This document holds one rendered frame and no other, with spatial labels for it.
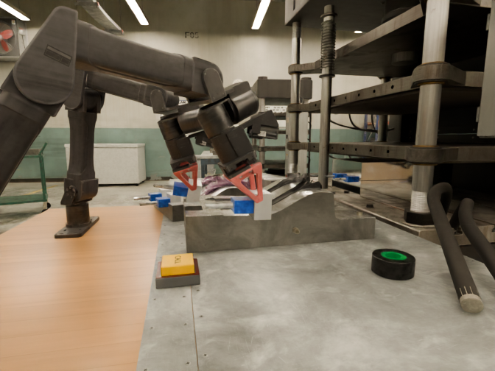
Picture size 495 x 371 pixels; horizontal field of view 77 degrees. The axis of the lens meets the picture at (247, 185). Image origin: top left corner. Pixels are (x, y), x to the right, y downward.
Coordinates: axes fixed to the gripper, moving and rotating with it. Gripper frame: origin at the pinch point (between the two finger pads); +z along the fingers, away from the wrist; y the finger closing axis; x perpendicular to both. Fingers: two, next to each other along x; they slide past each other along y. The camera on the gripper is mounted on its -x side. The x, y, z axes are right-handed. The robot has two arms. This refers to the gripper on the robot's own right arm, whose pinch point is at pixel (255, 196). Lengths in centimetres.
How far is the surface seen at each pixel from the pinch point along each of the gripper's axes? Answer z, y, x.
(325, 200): 13.2, 10.0, -17.1
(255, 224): 9.4, 10.2, 1.6
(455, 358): 21.6, -32.9, -8.1
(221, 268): 10.0, 0.2, 13.4
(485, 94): 12, 14, -76
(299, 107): 1, 132, -71
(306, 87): 5, 432, -222
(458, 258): 24.7, -17.1, -25.5
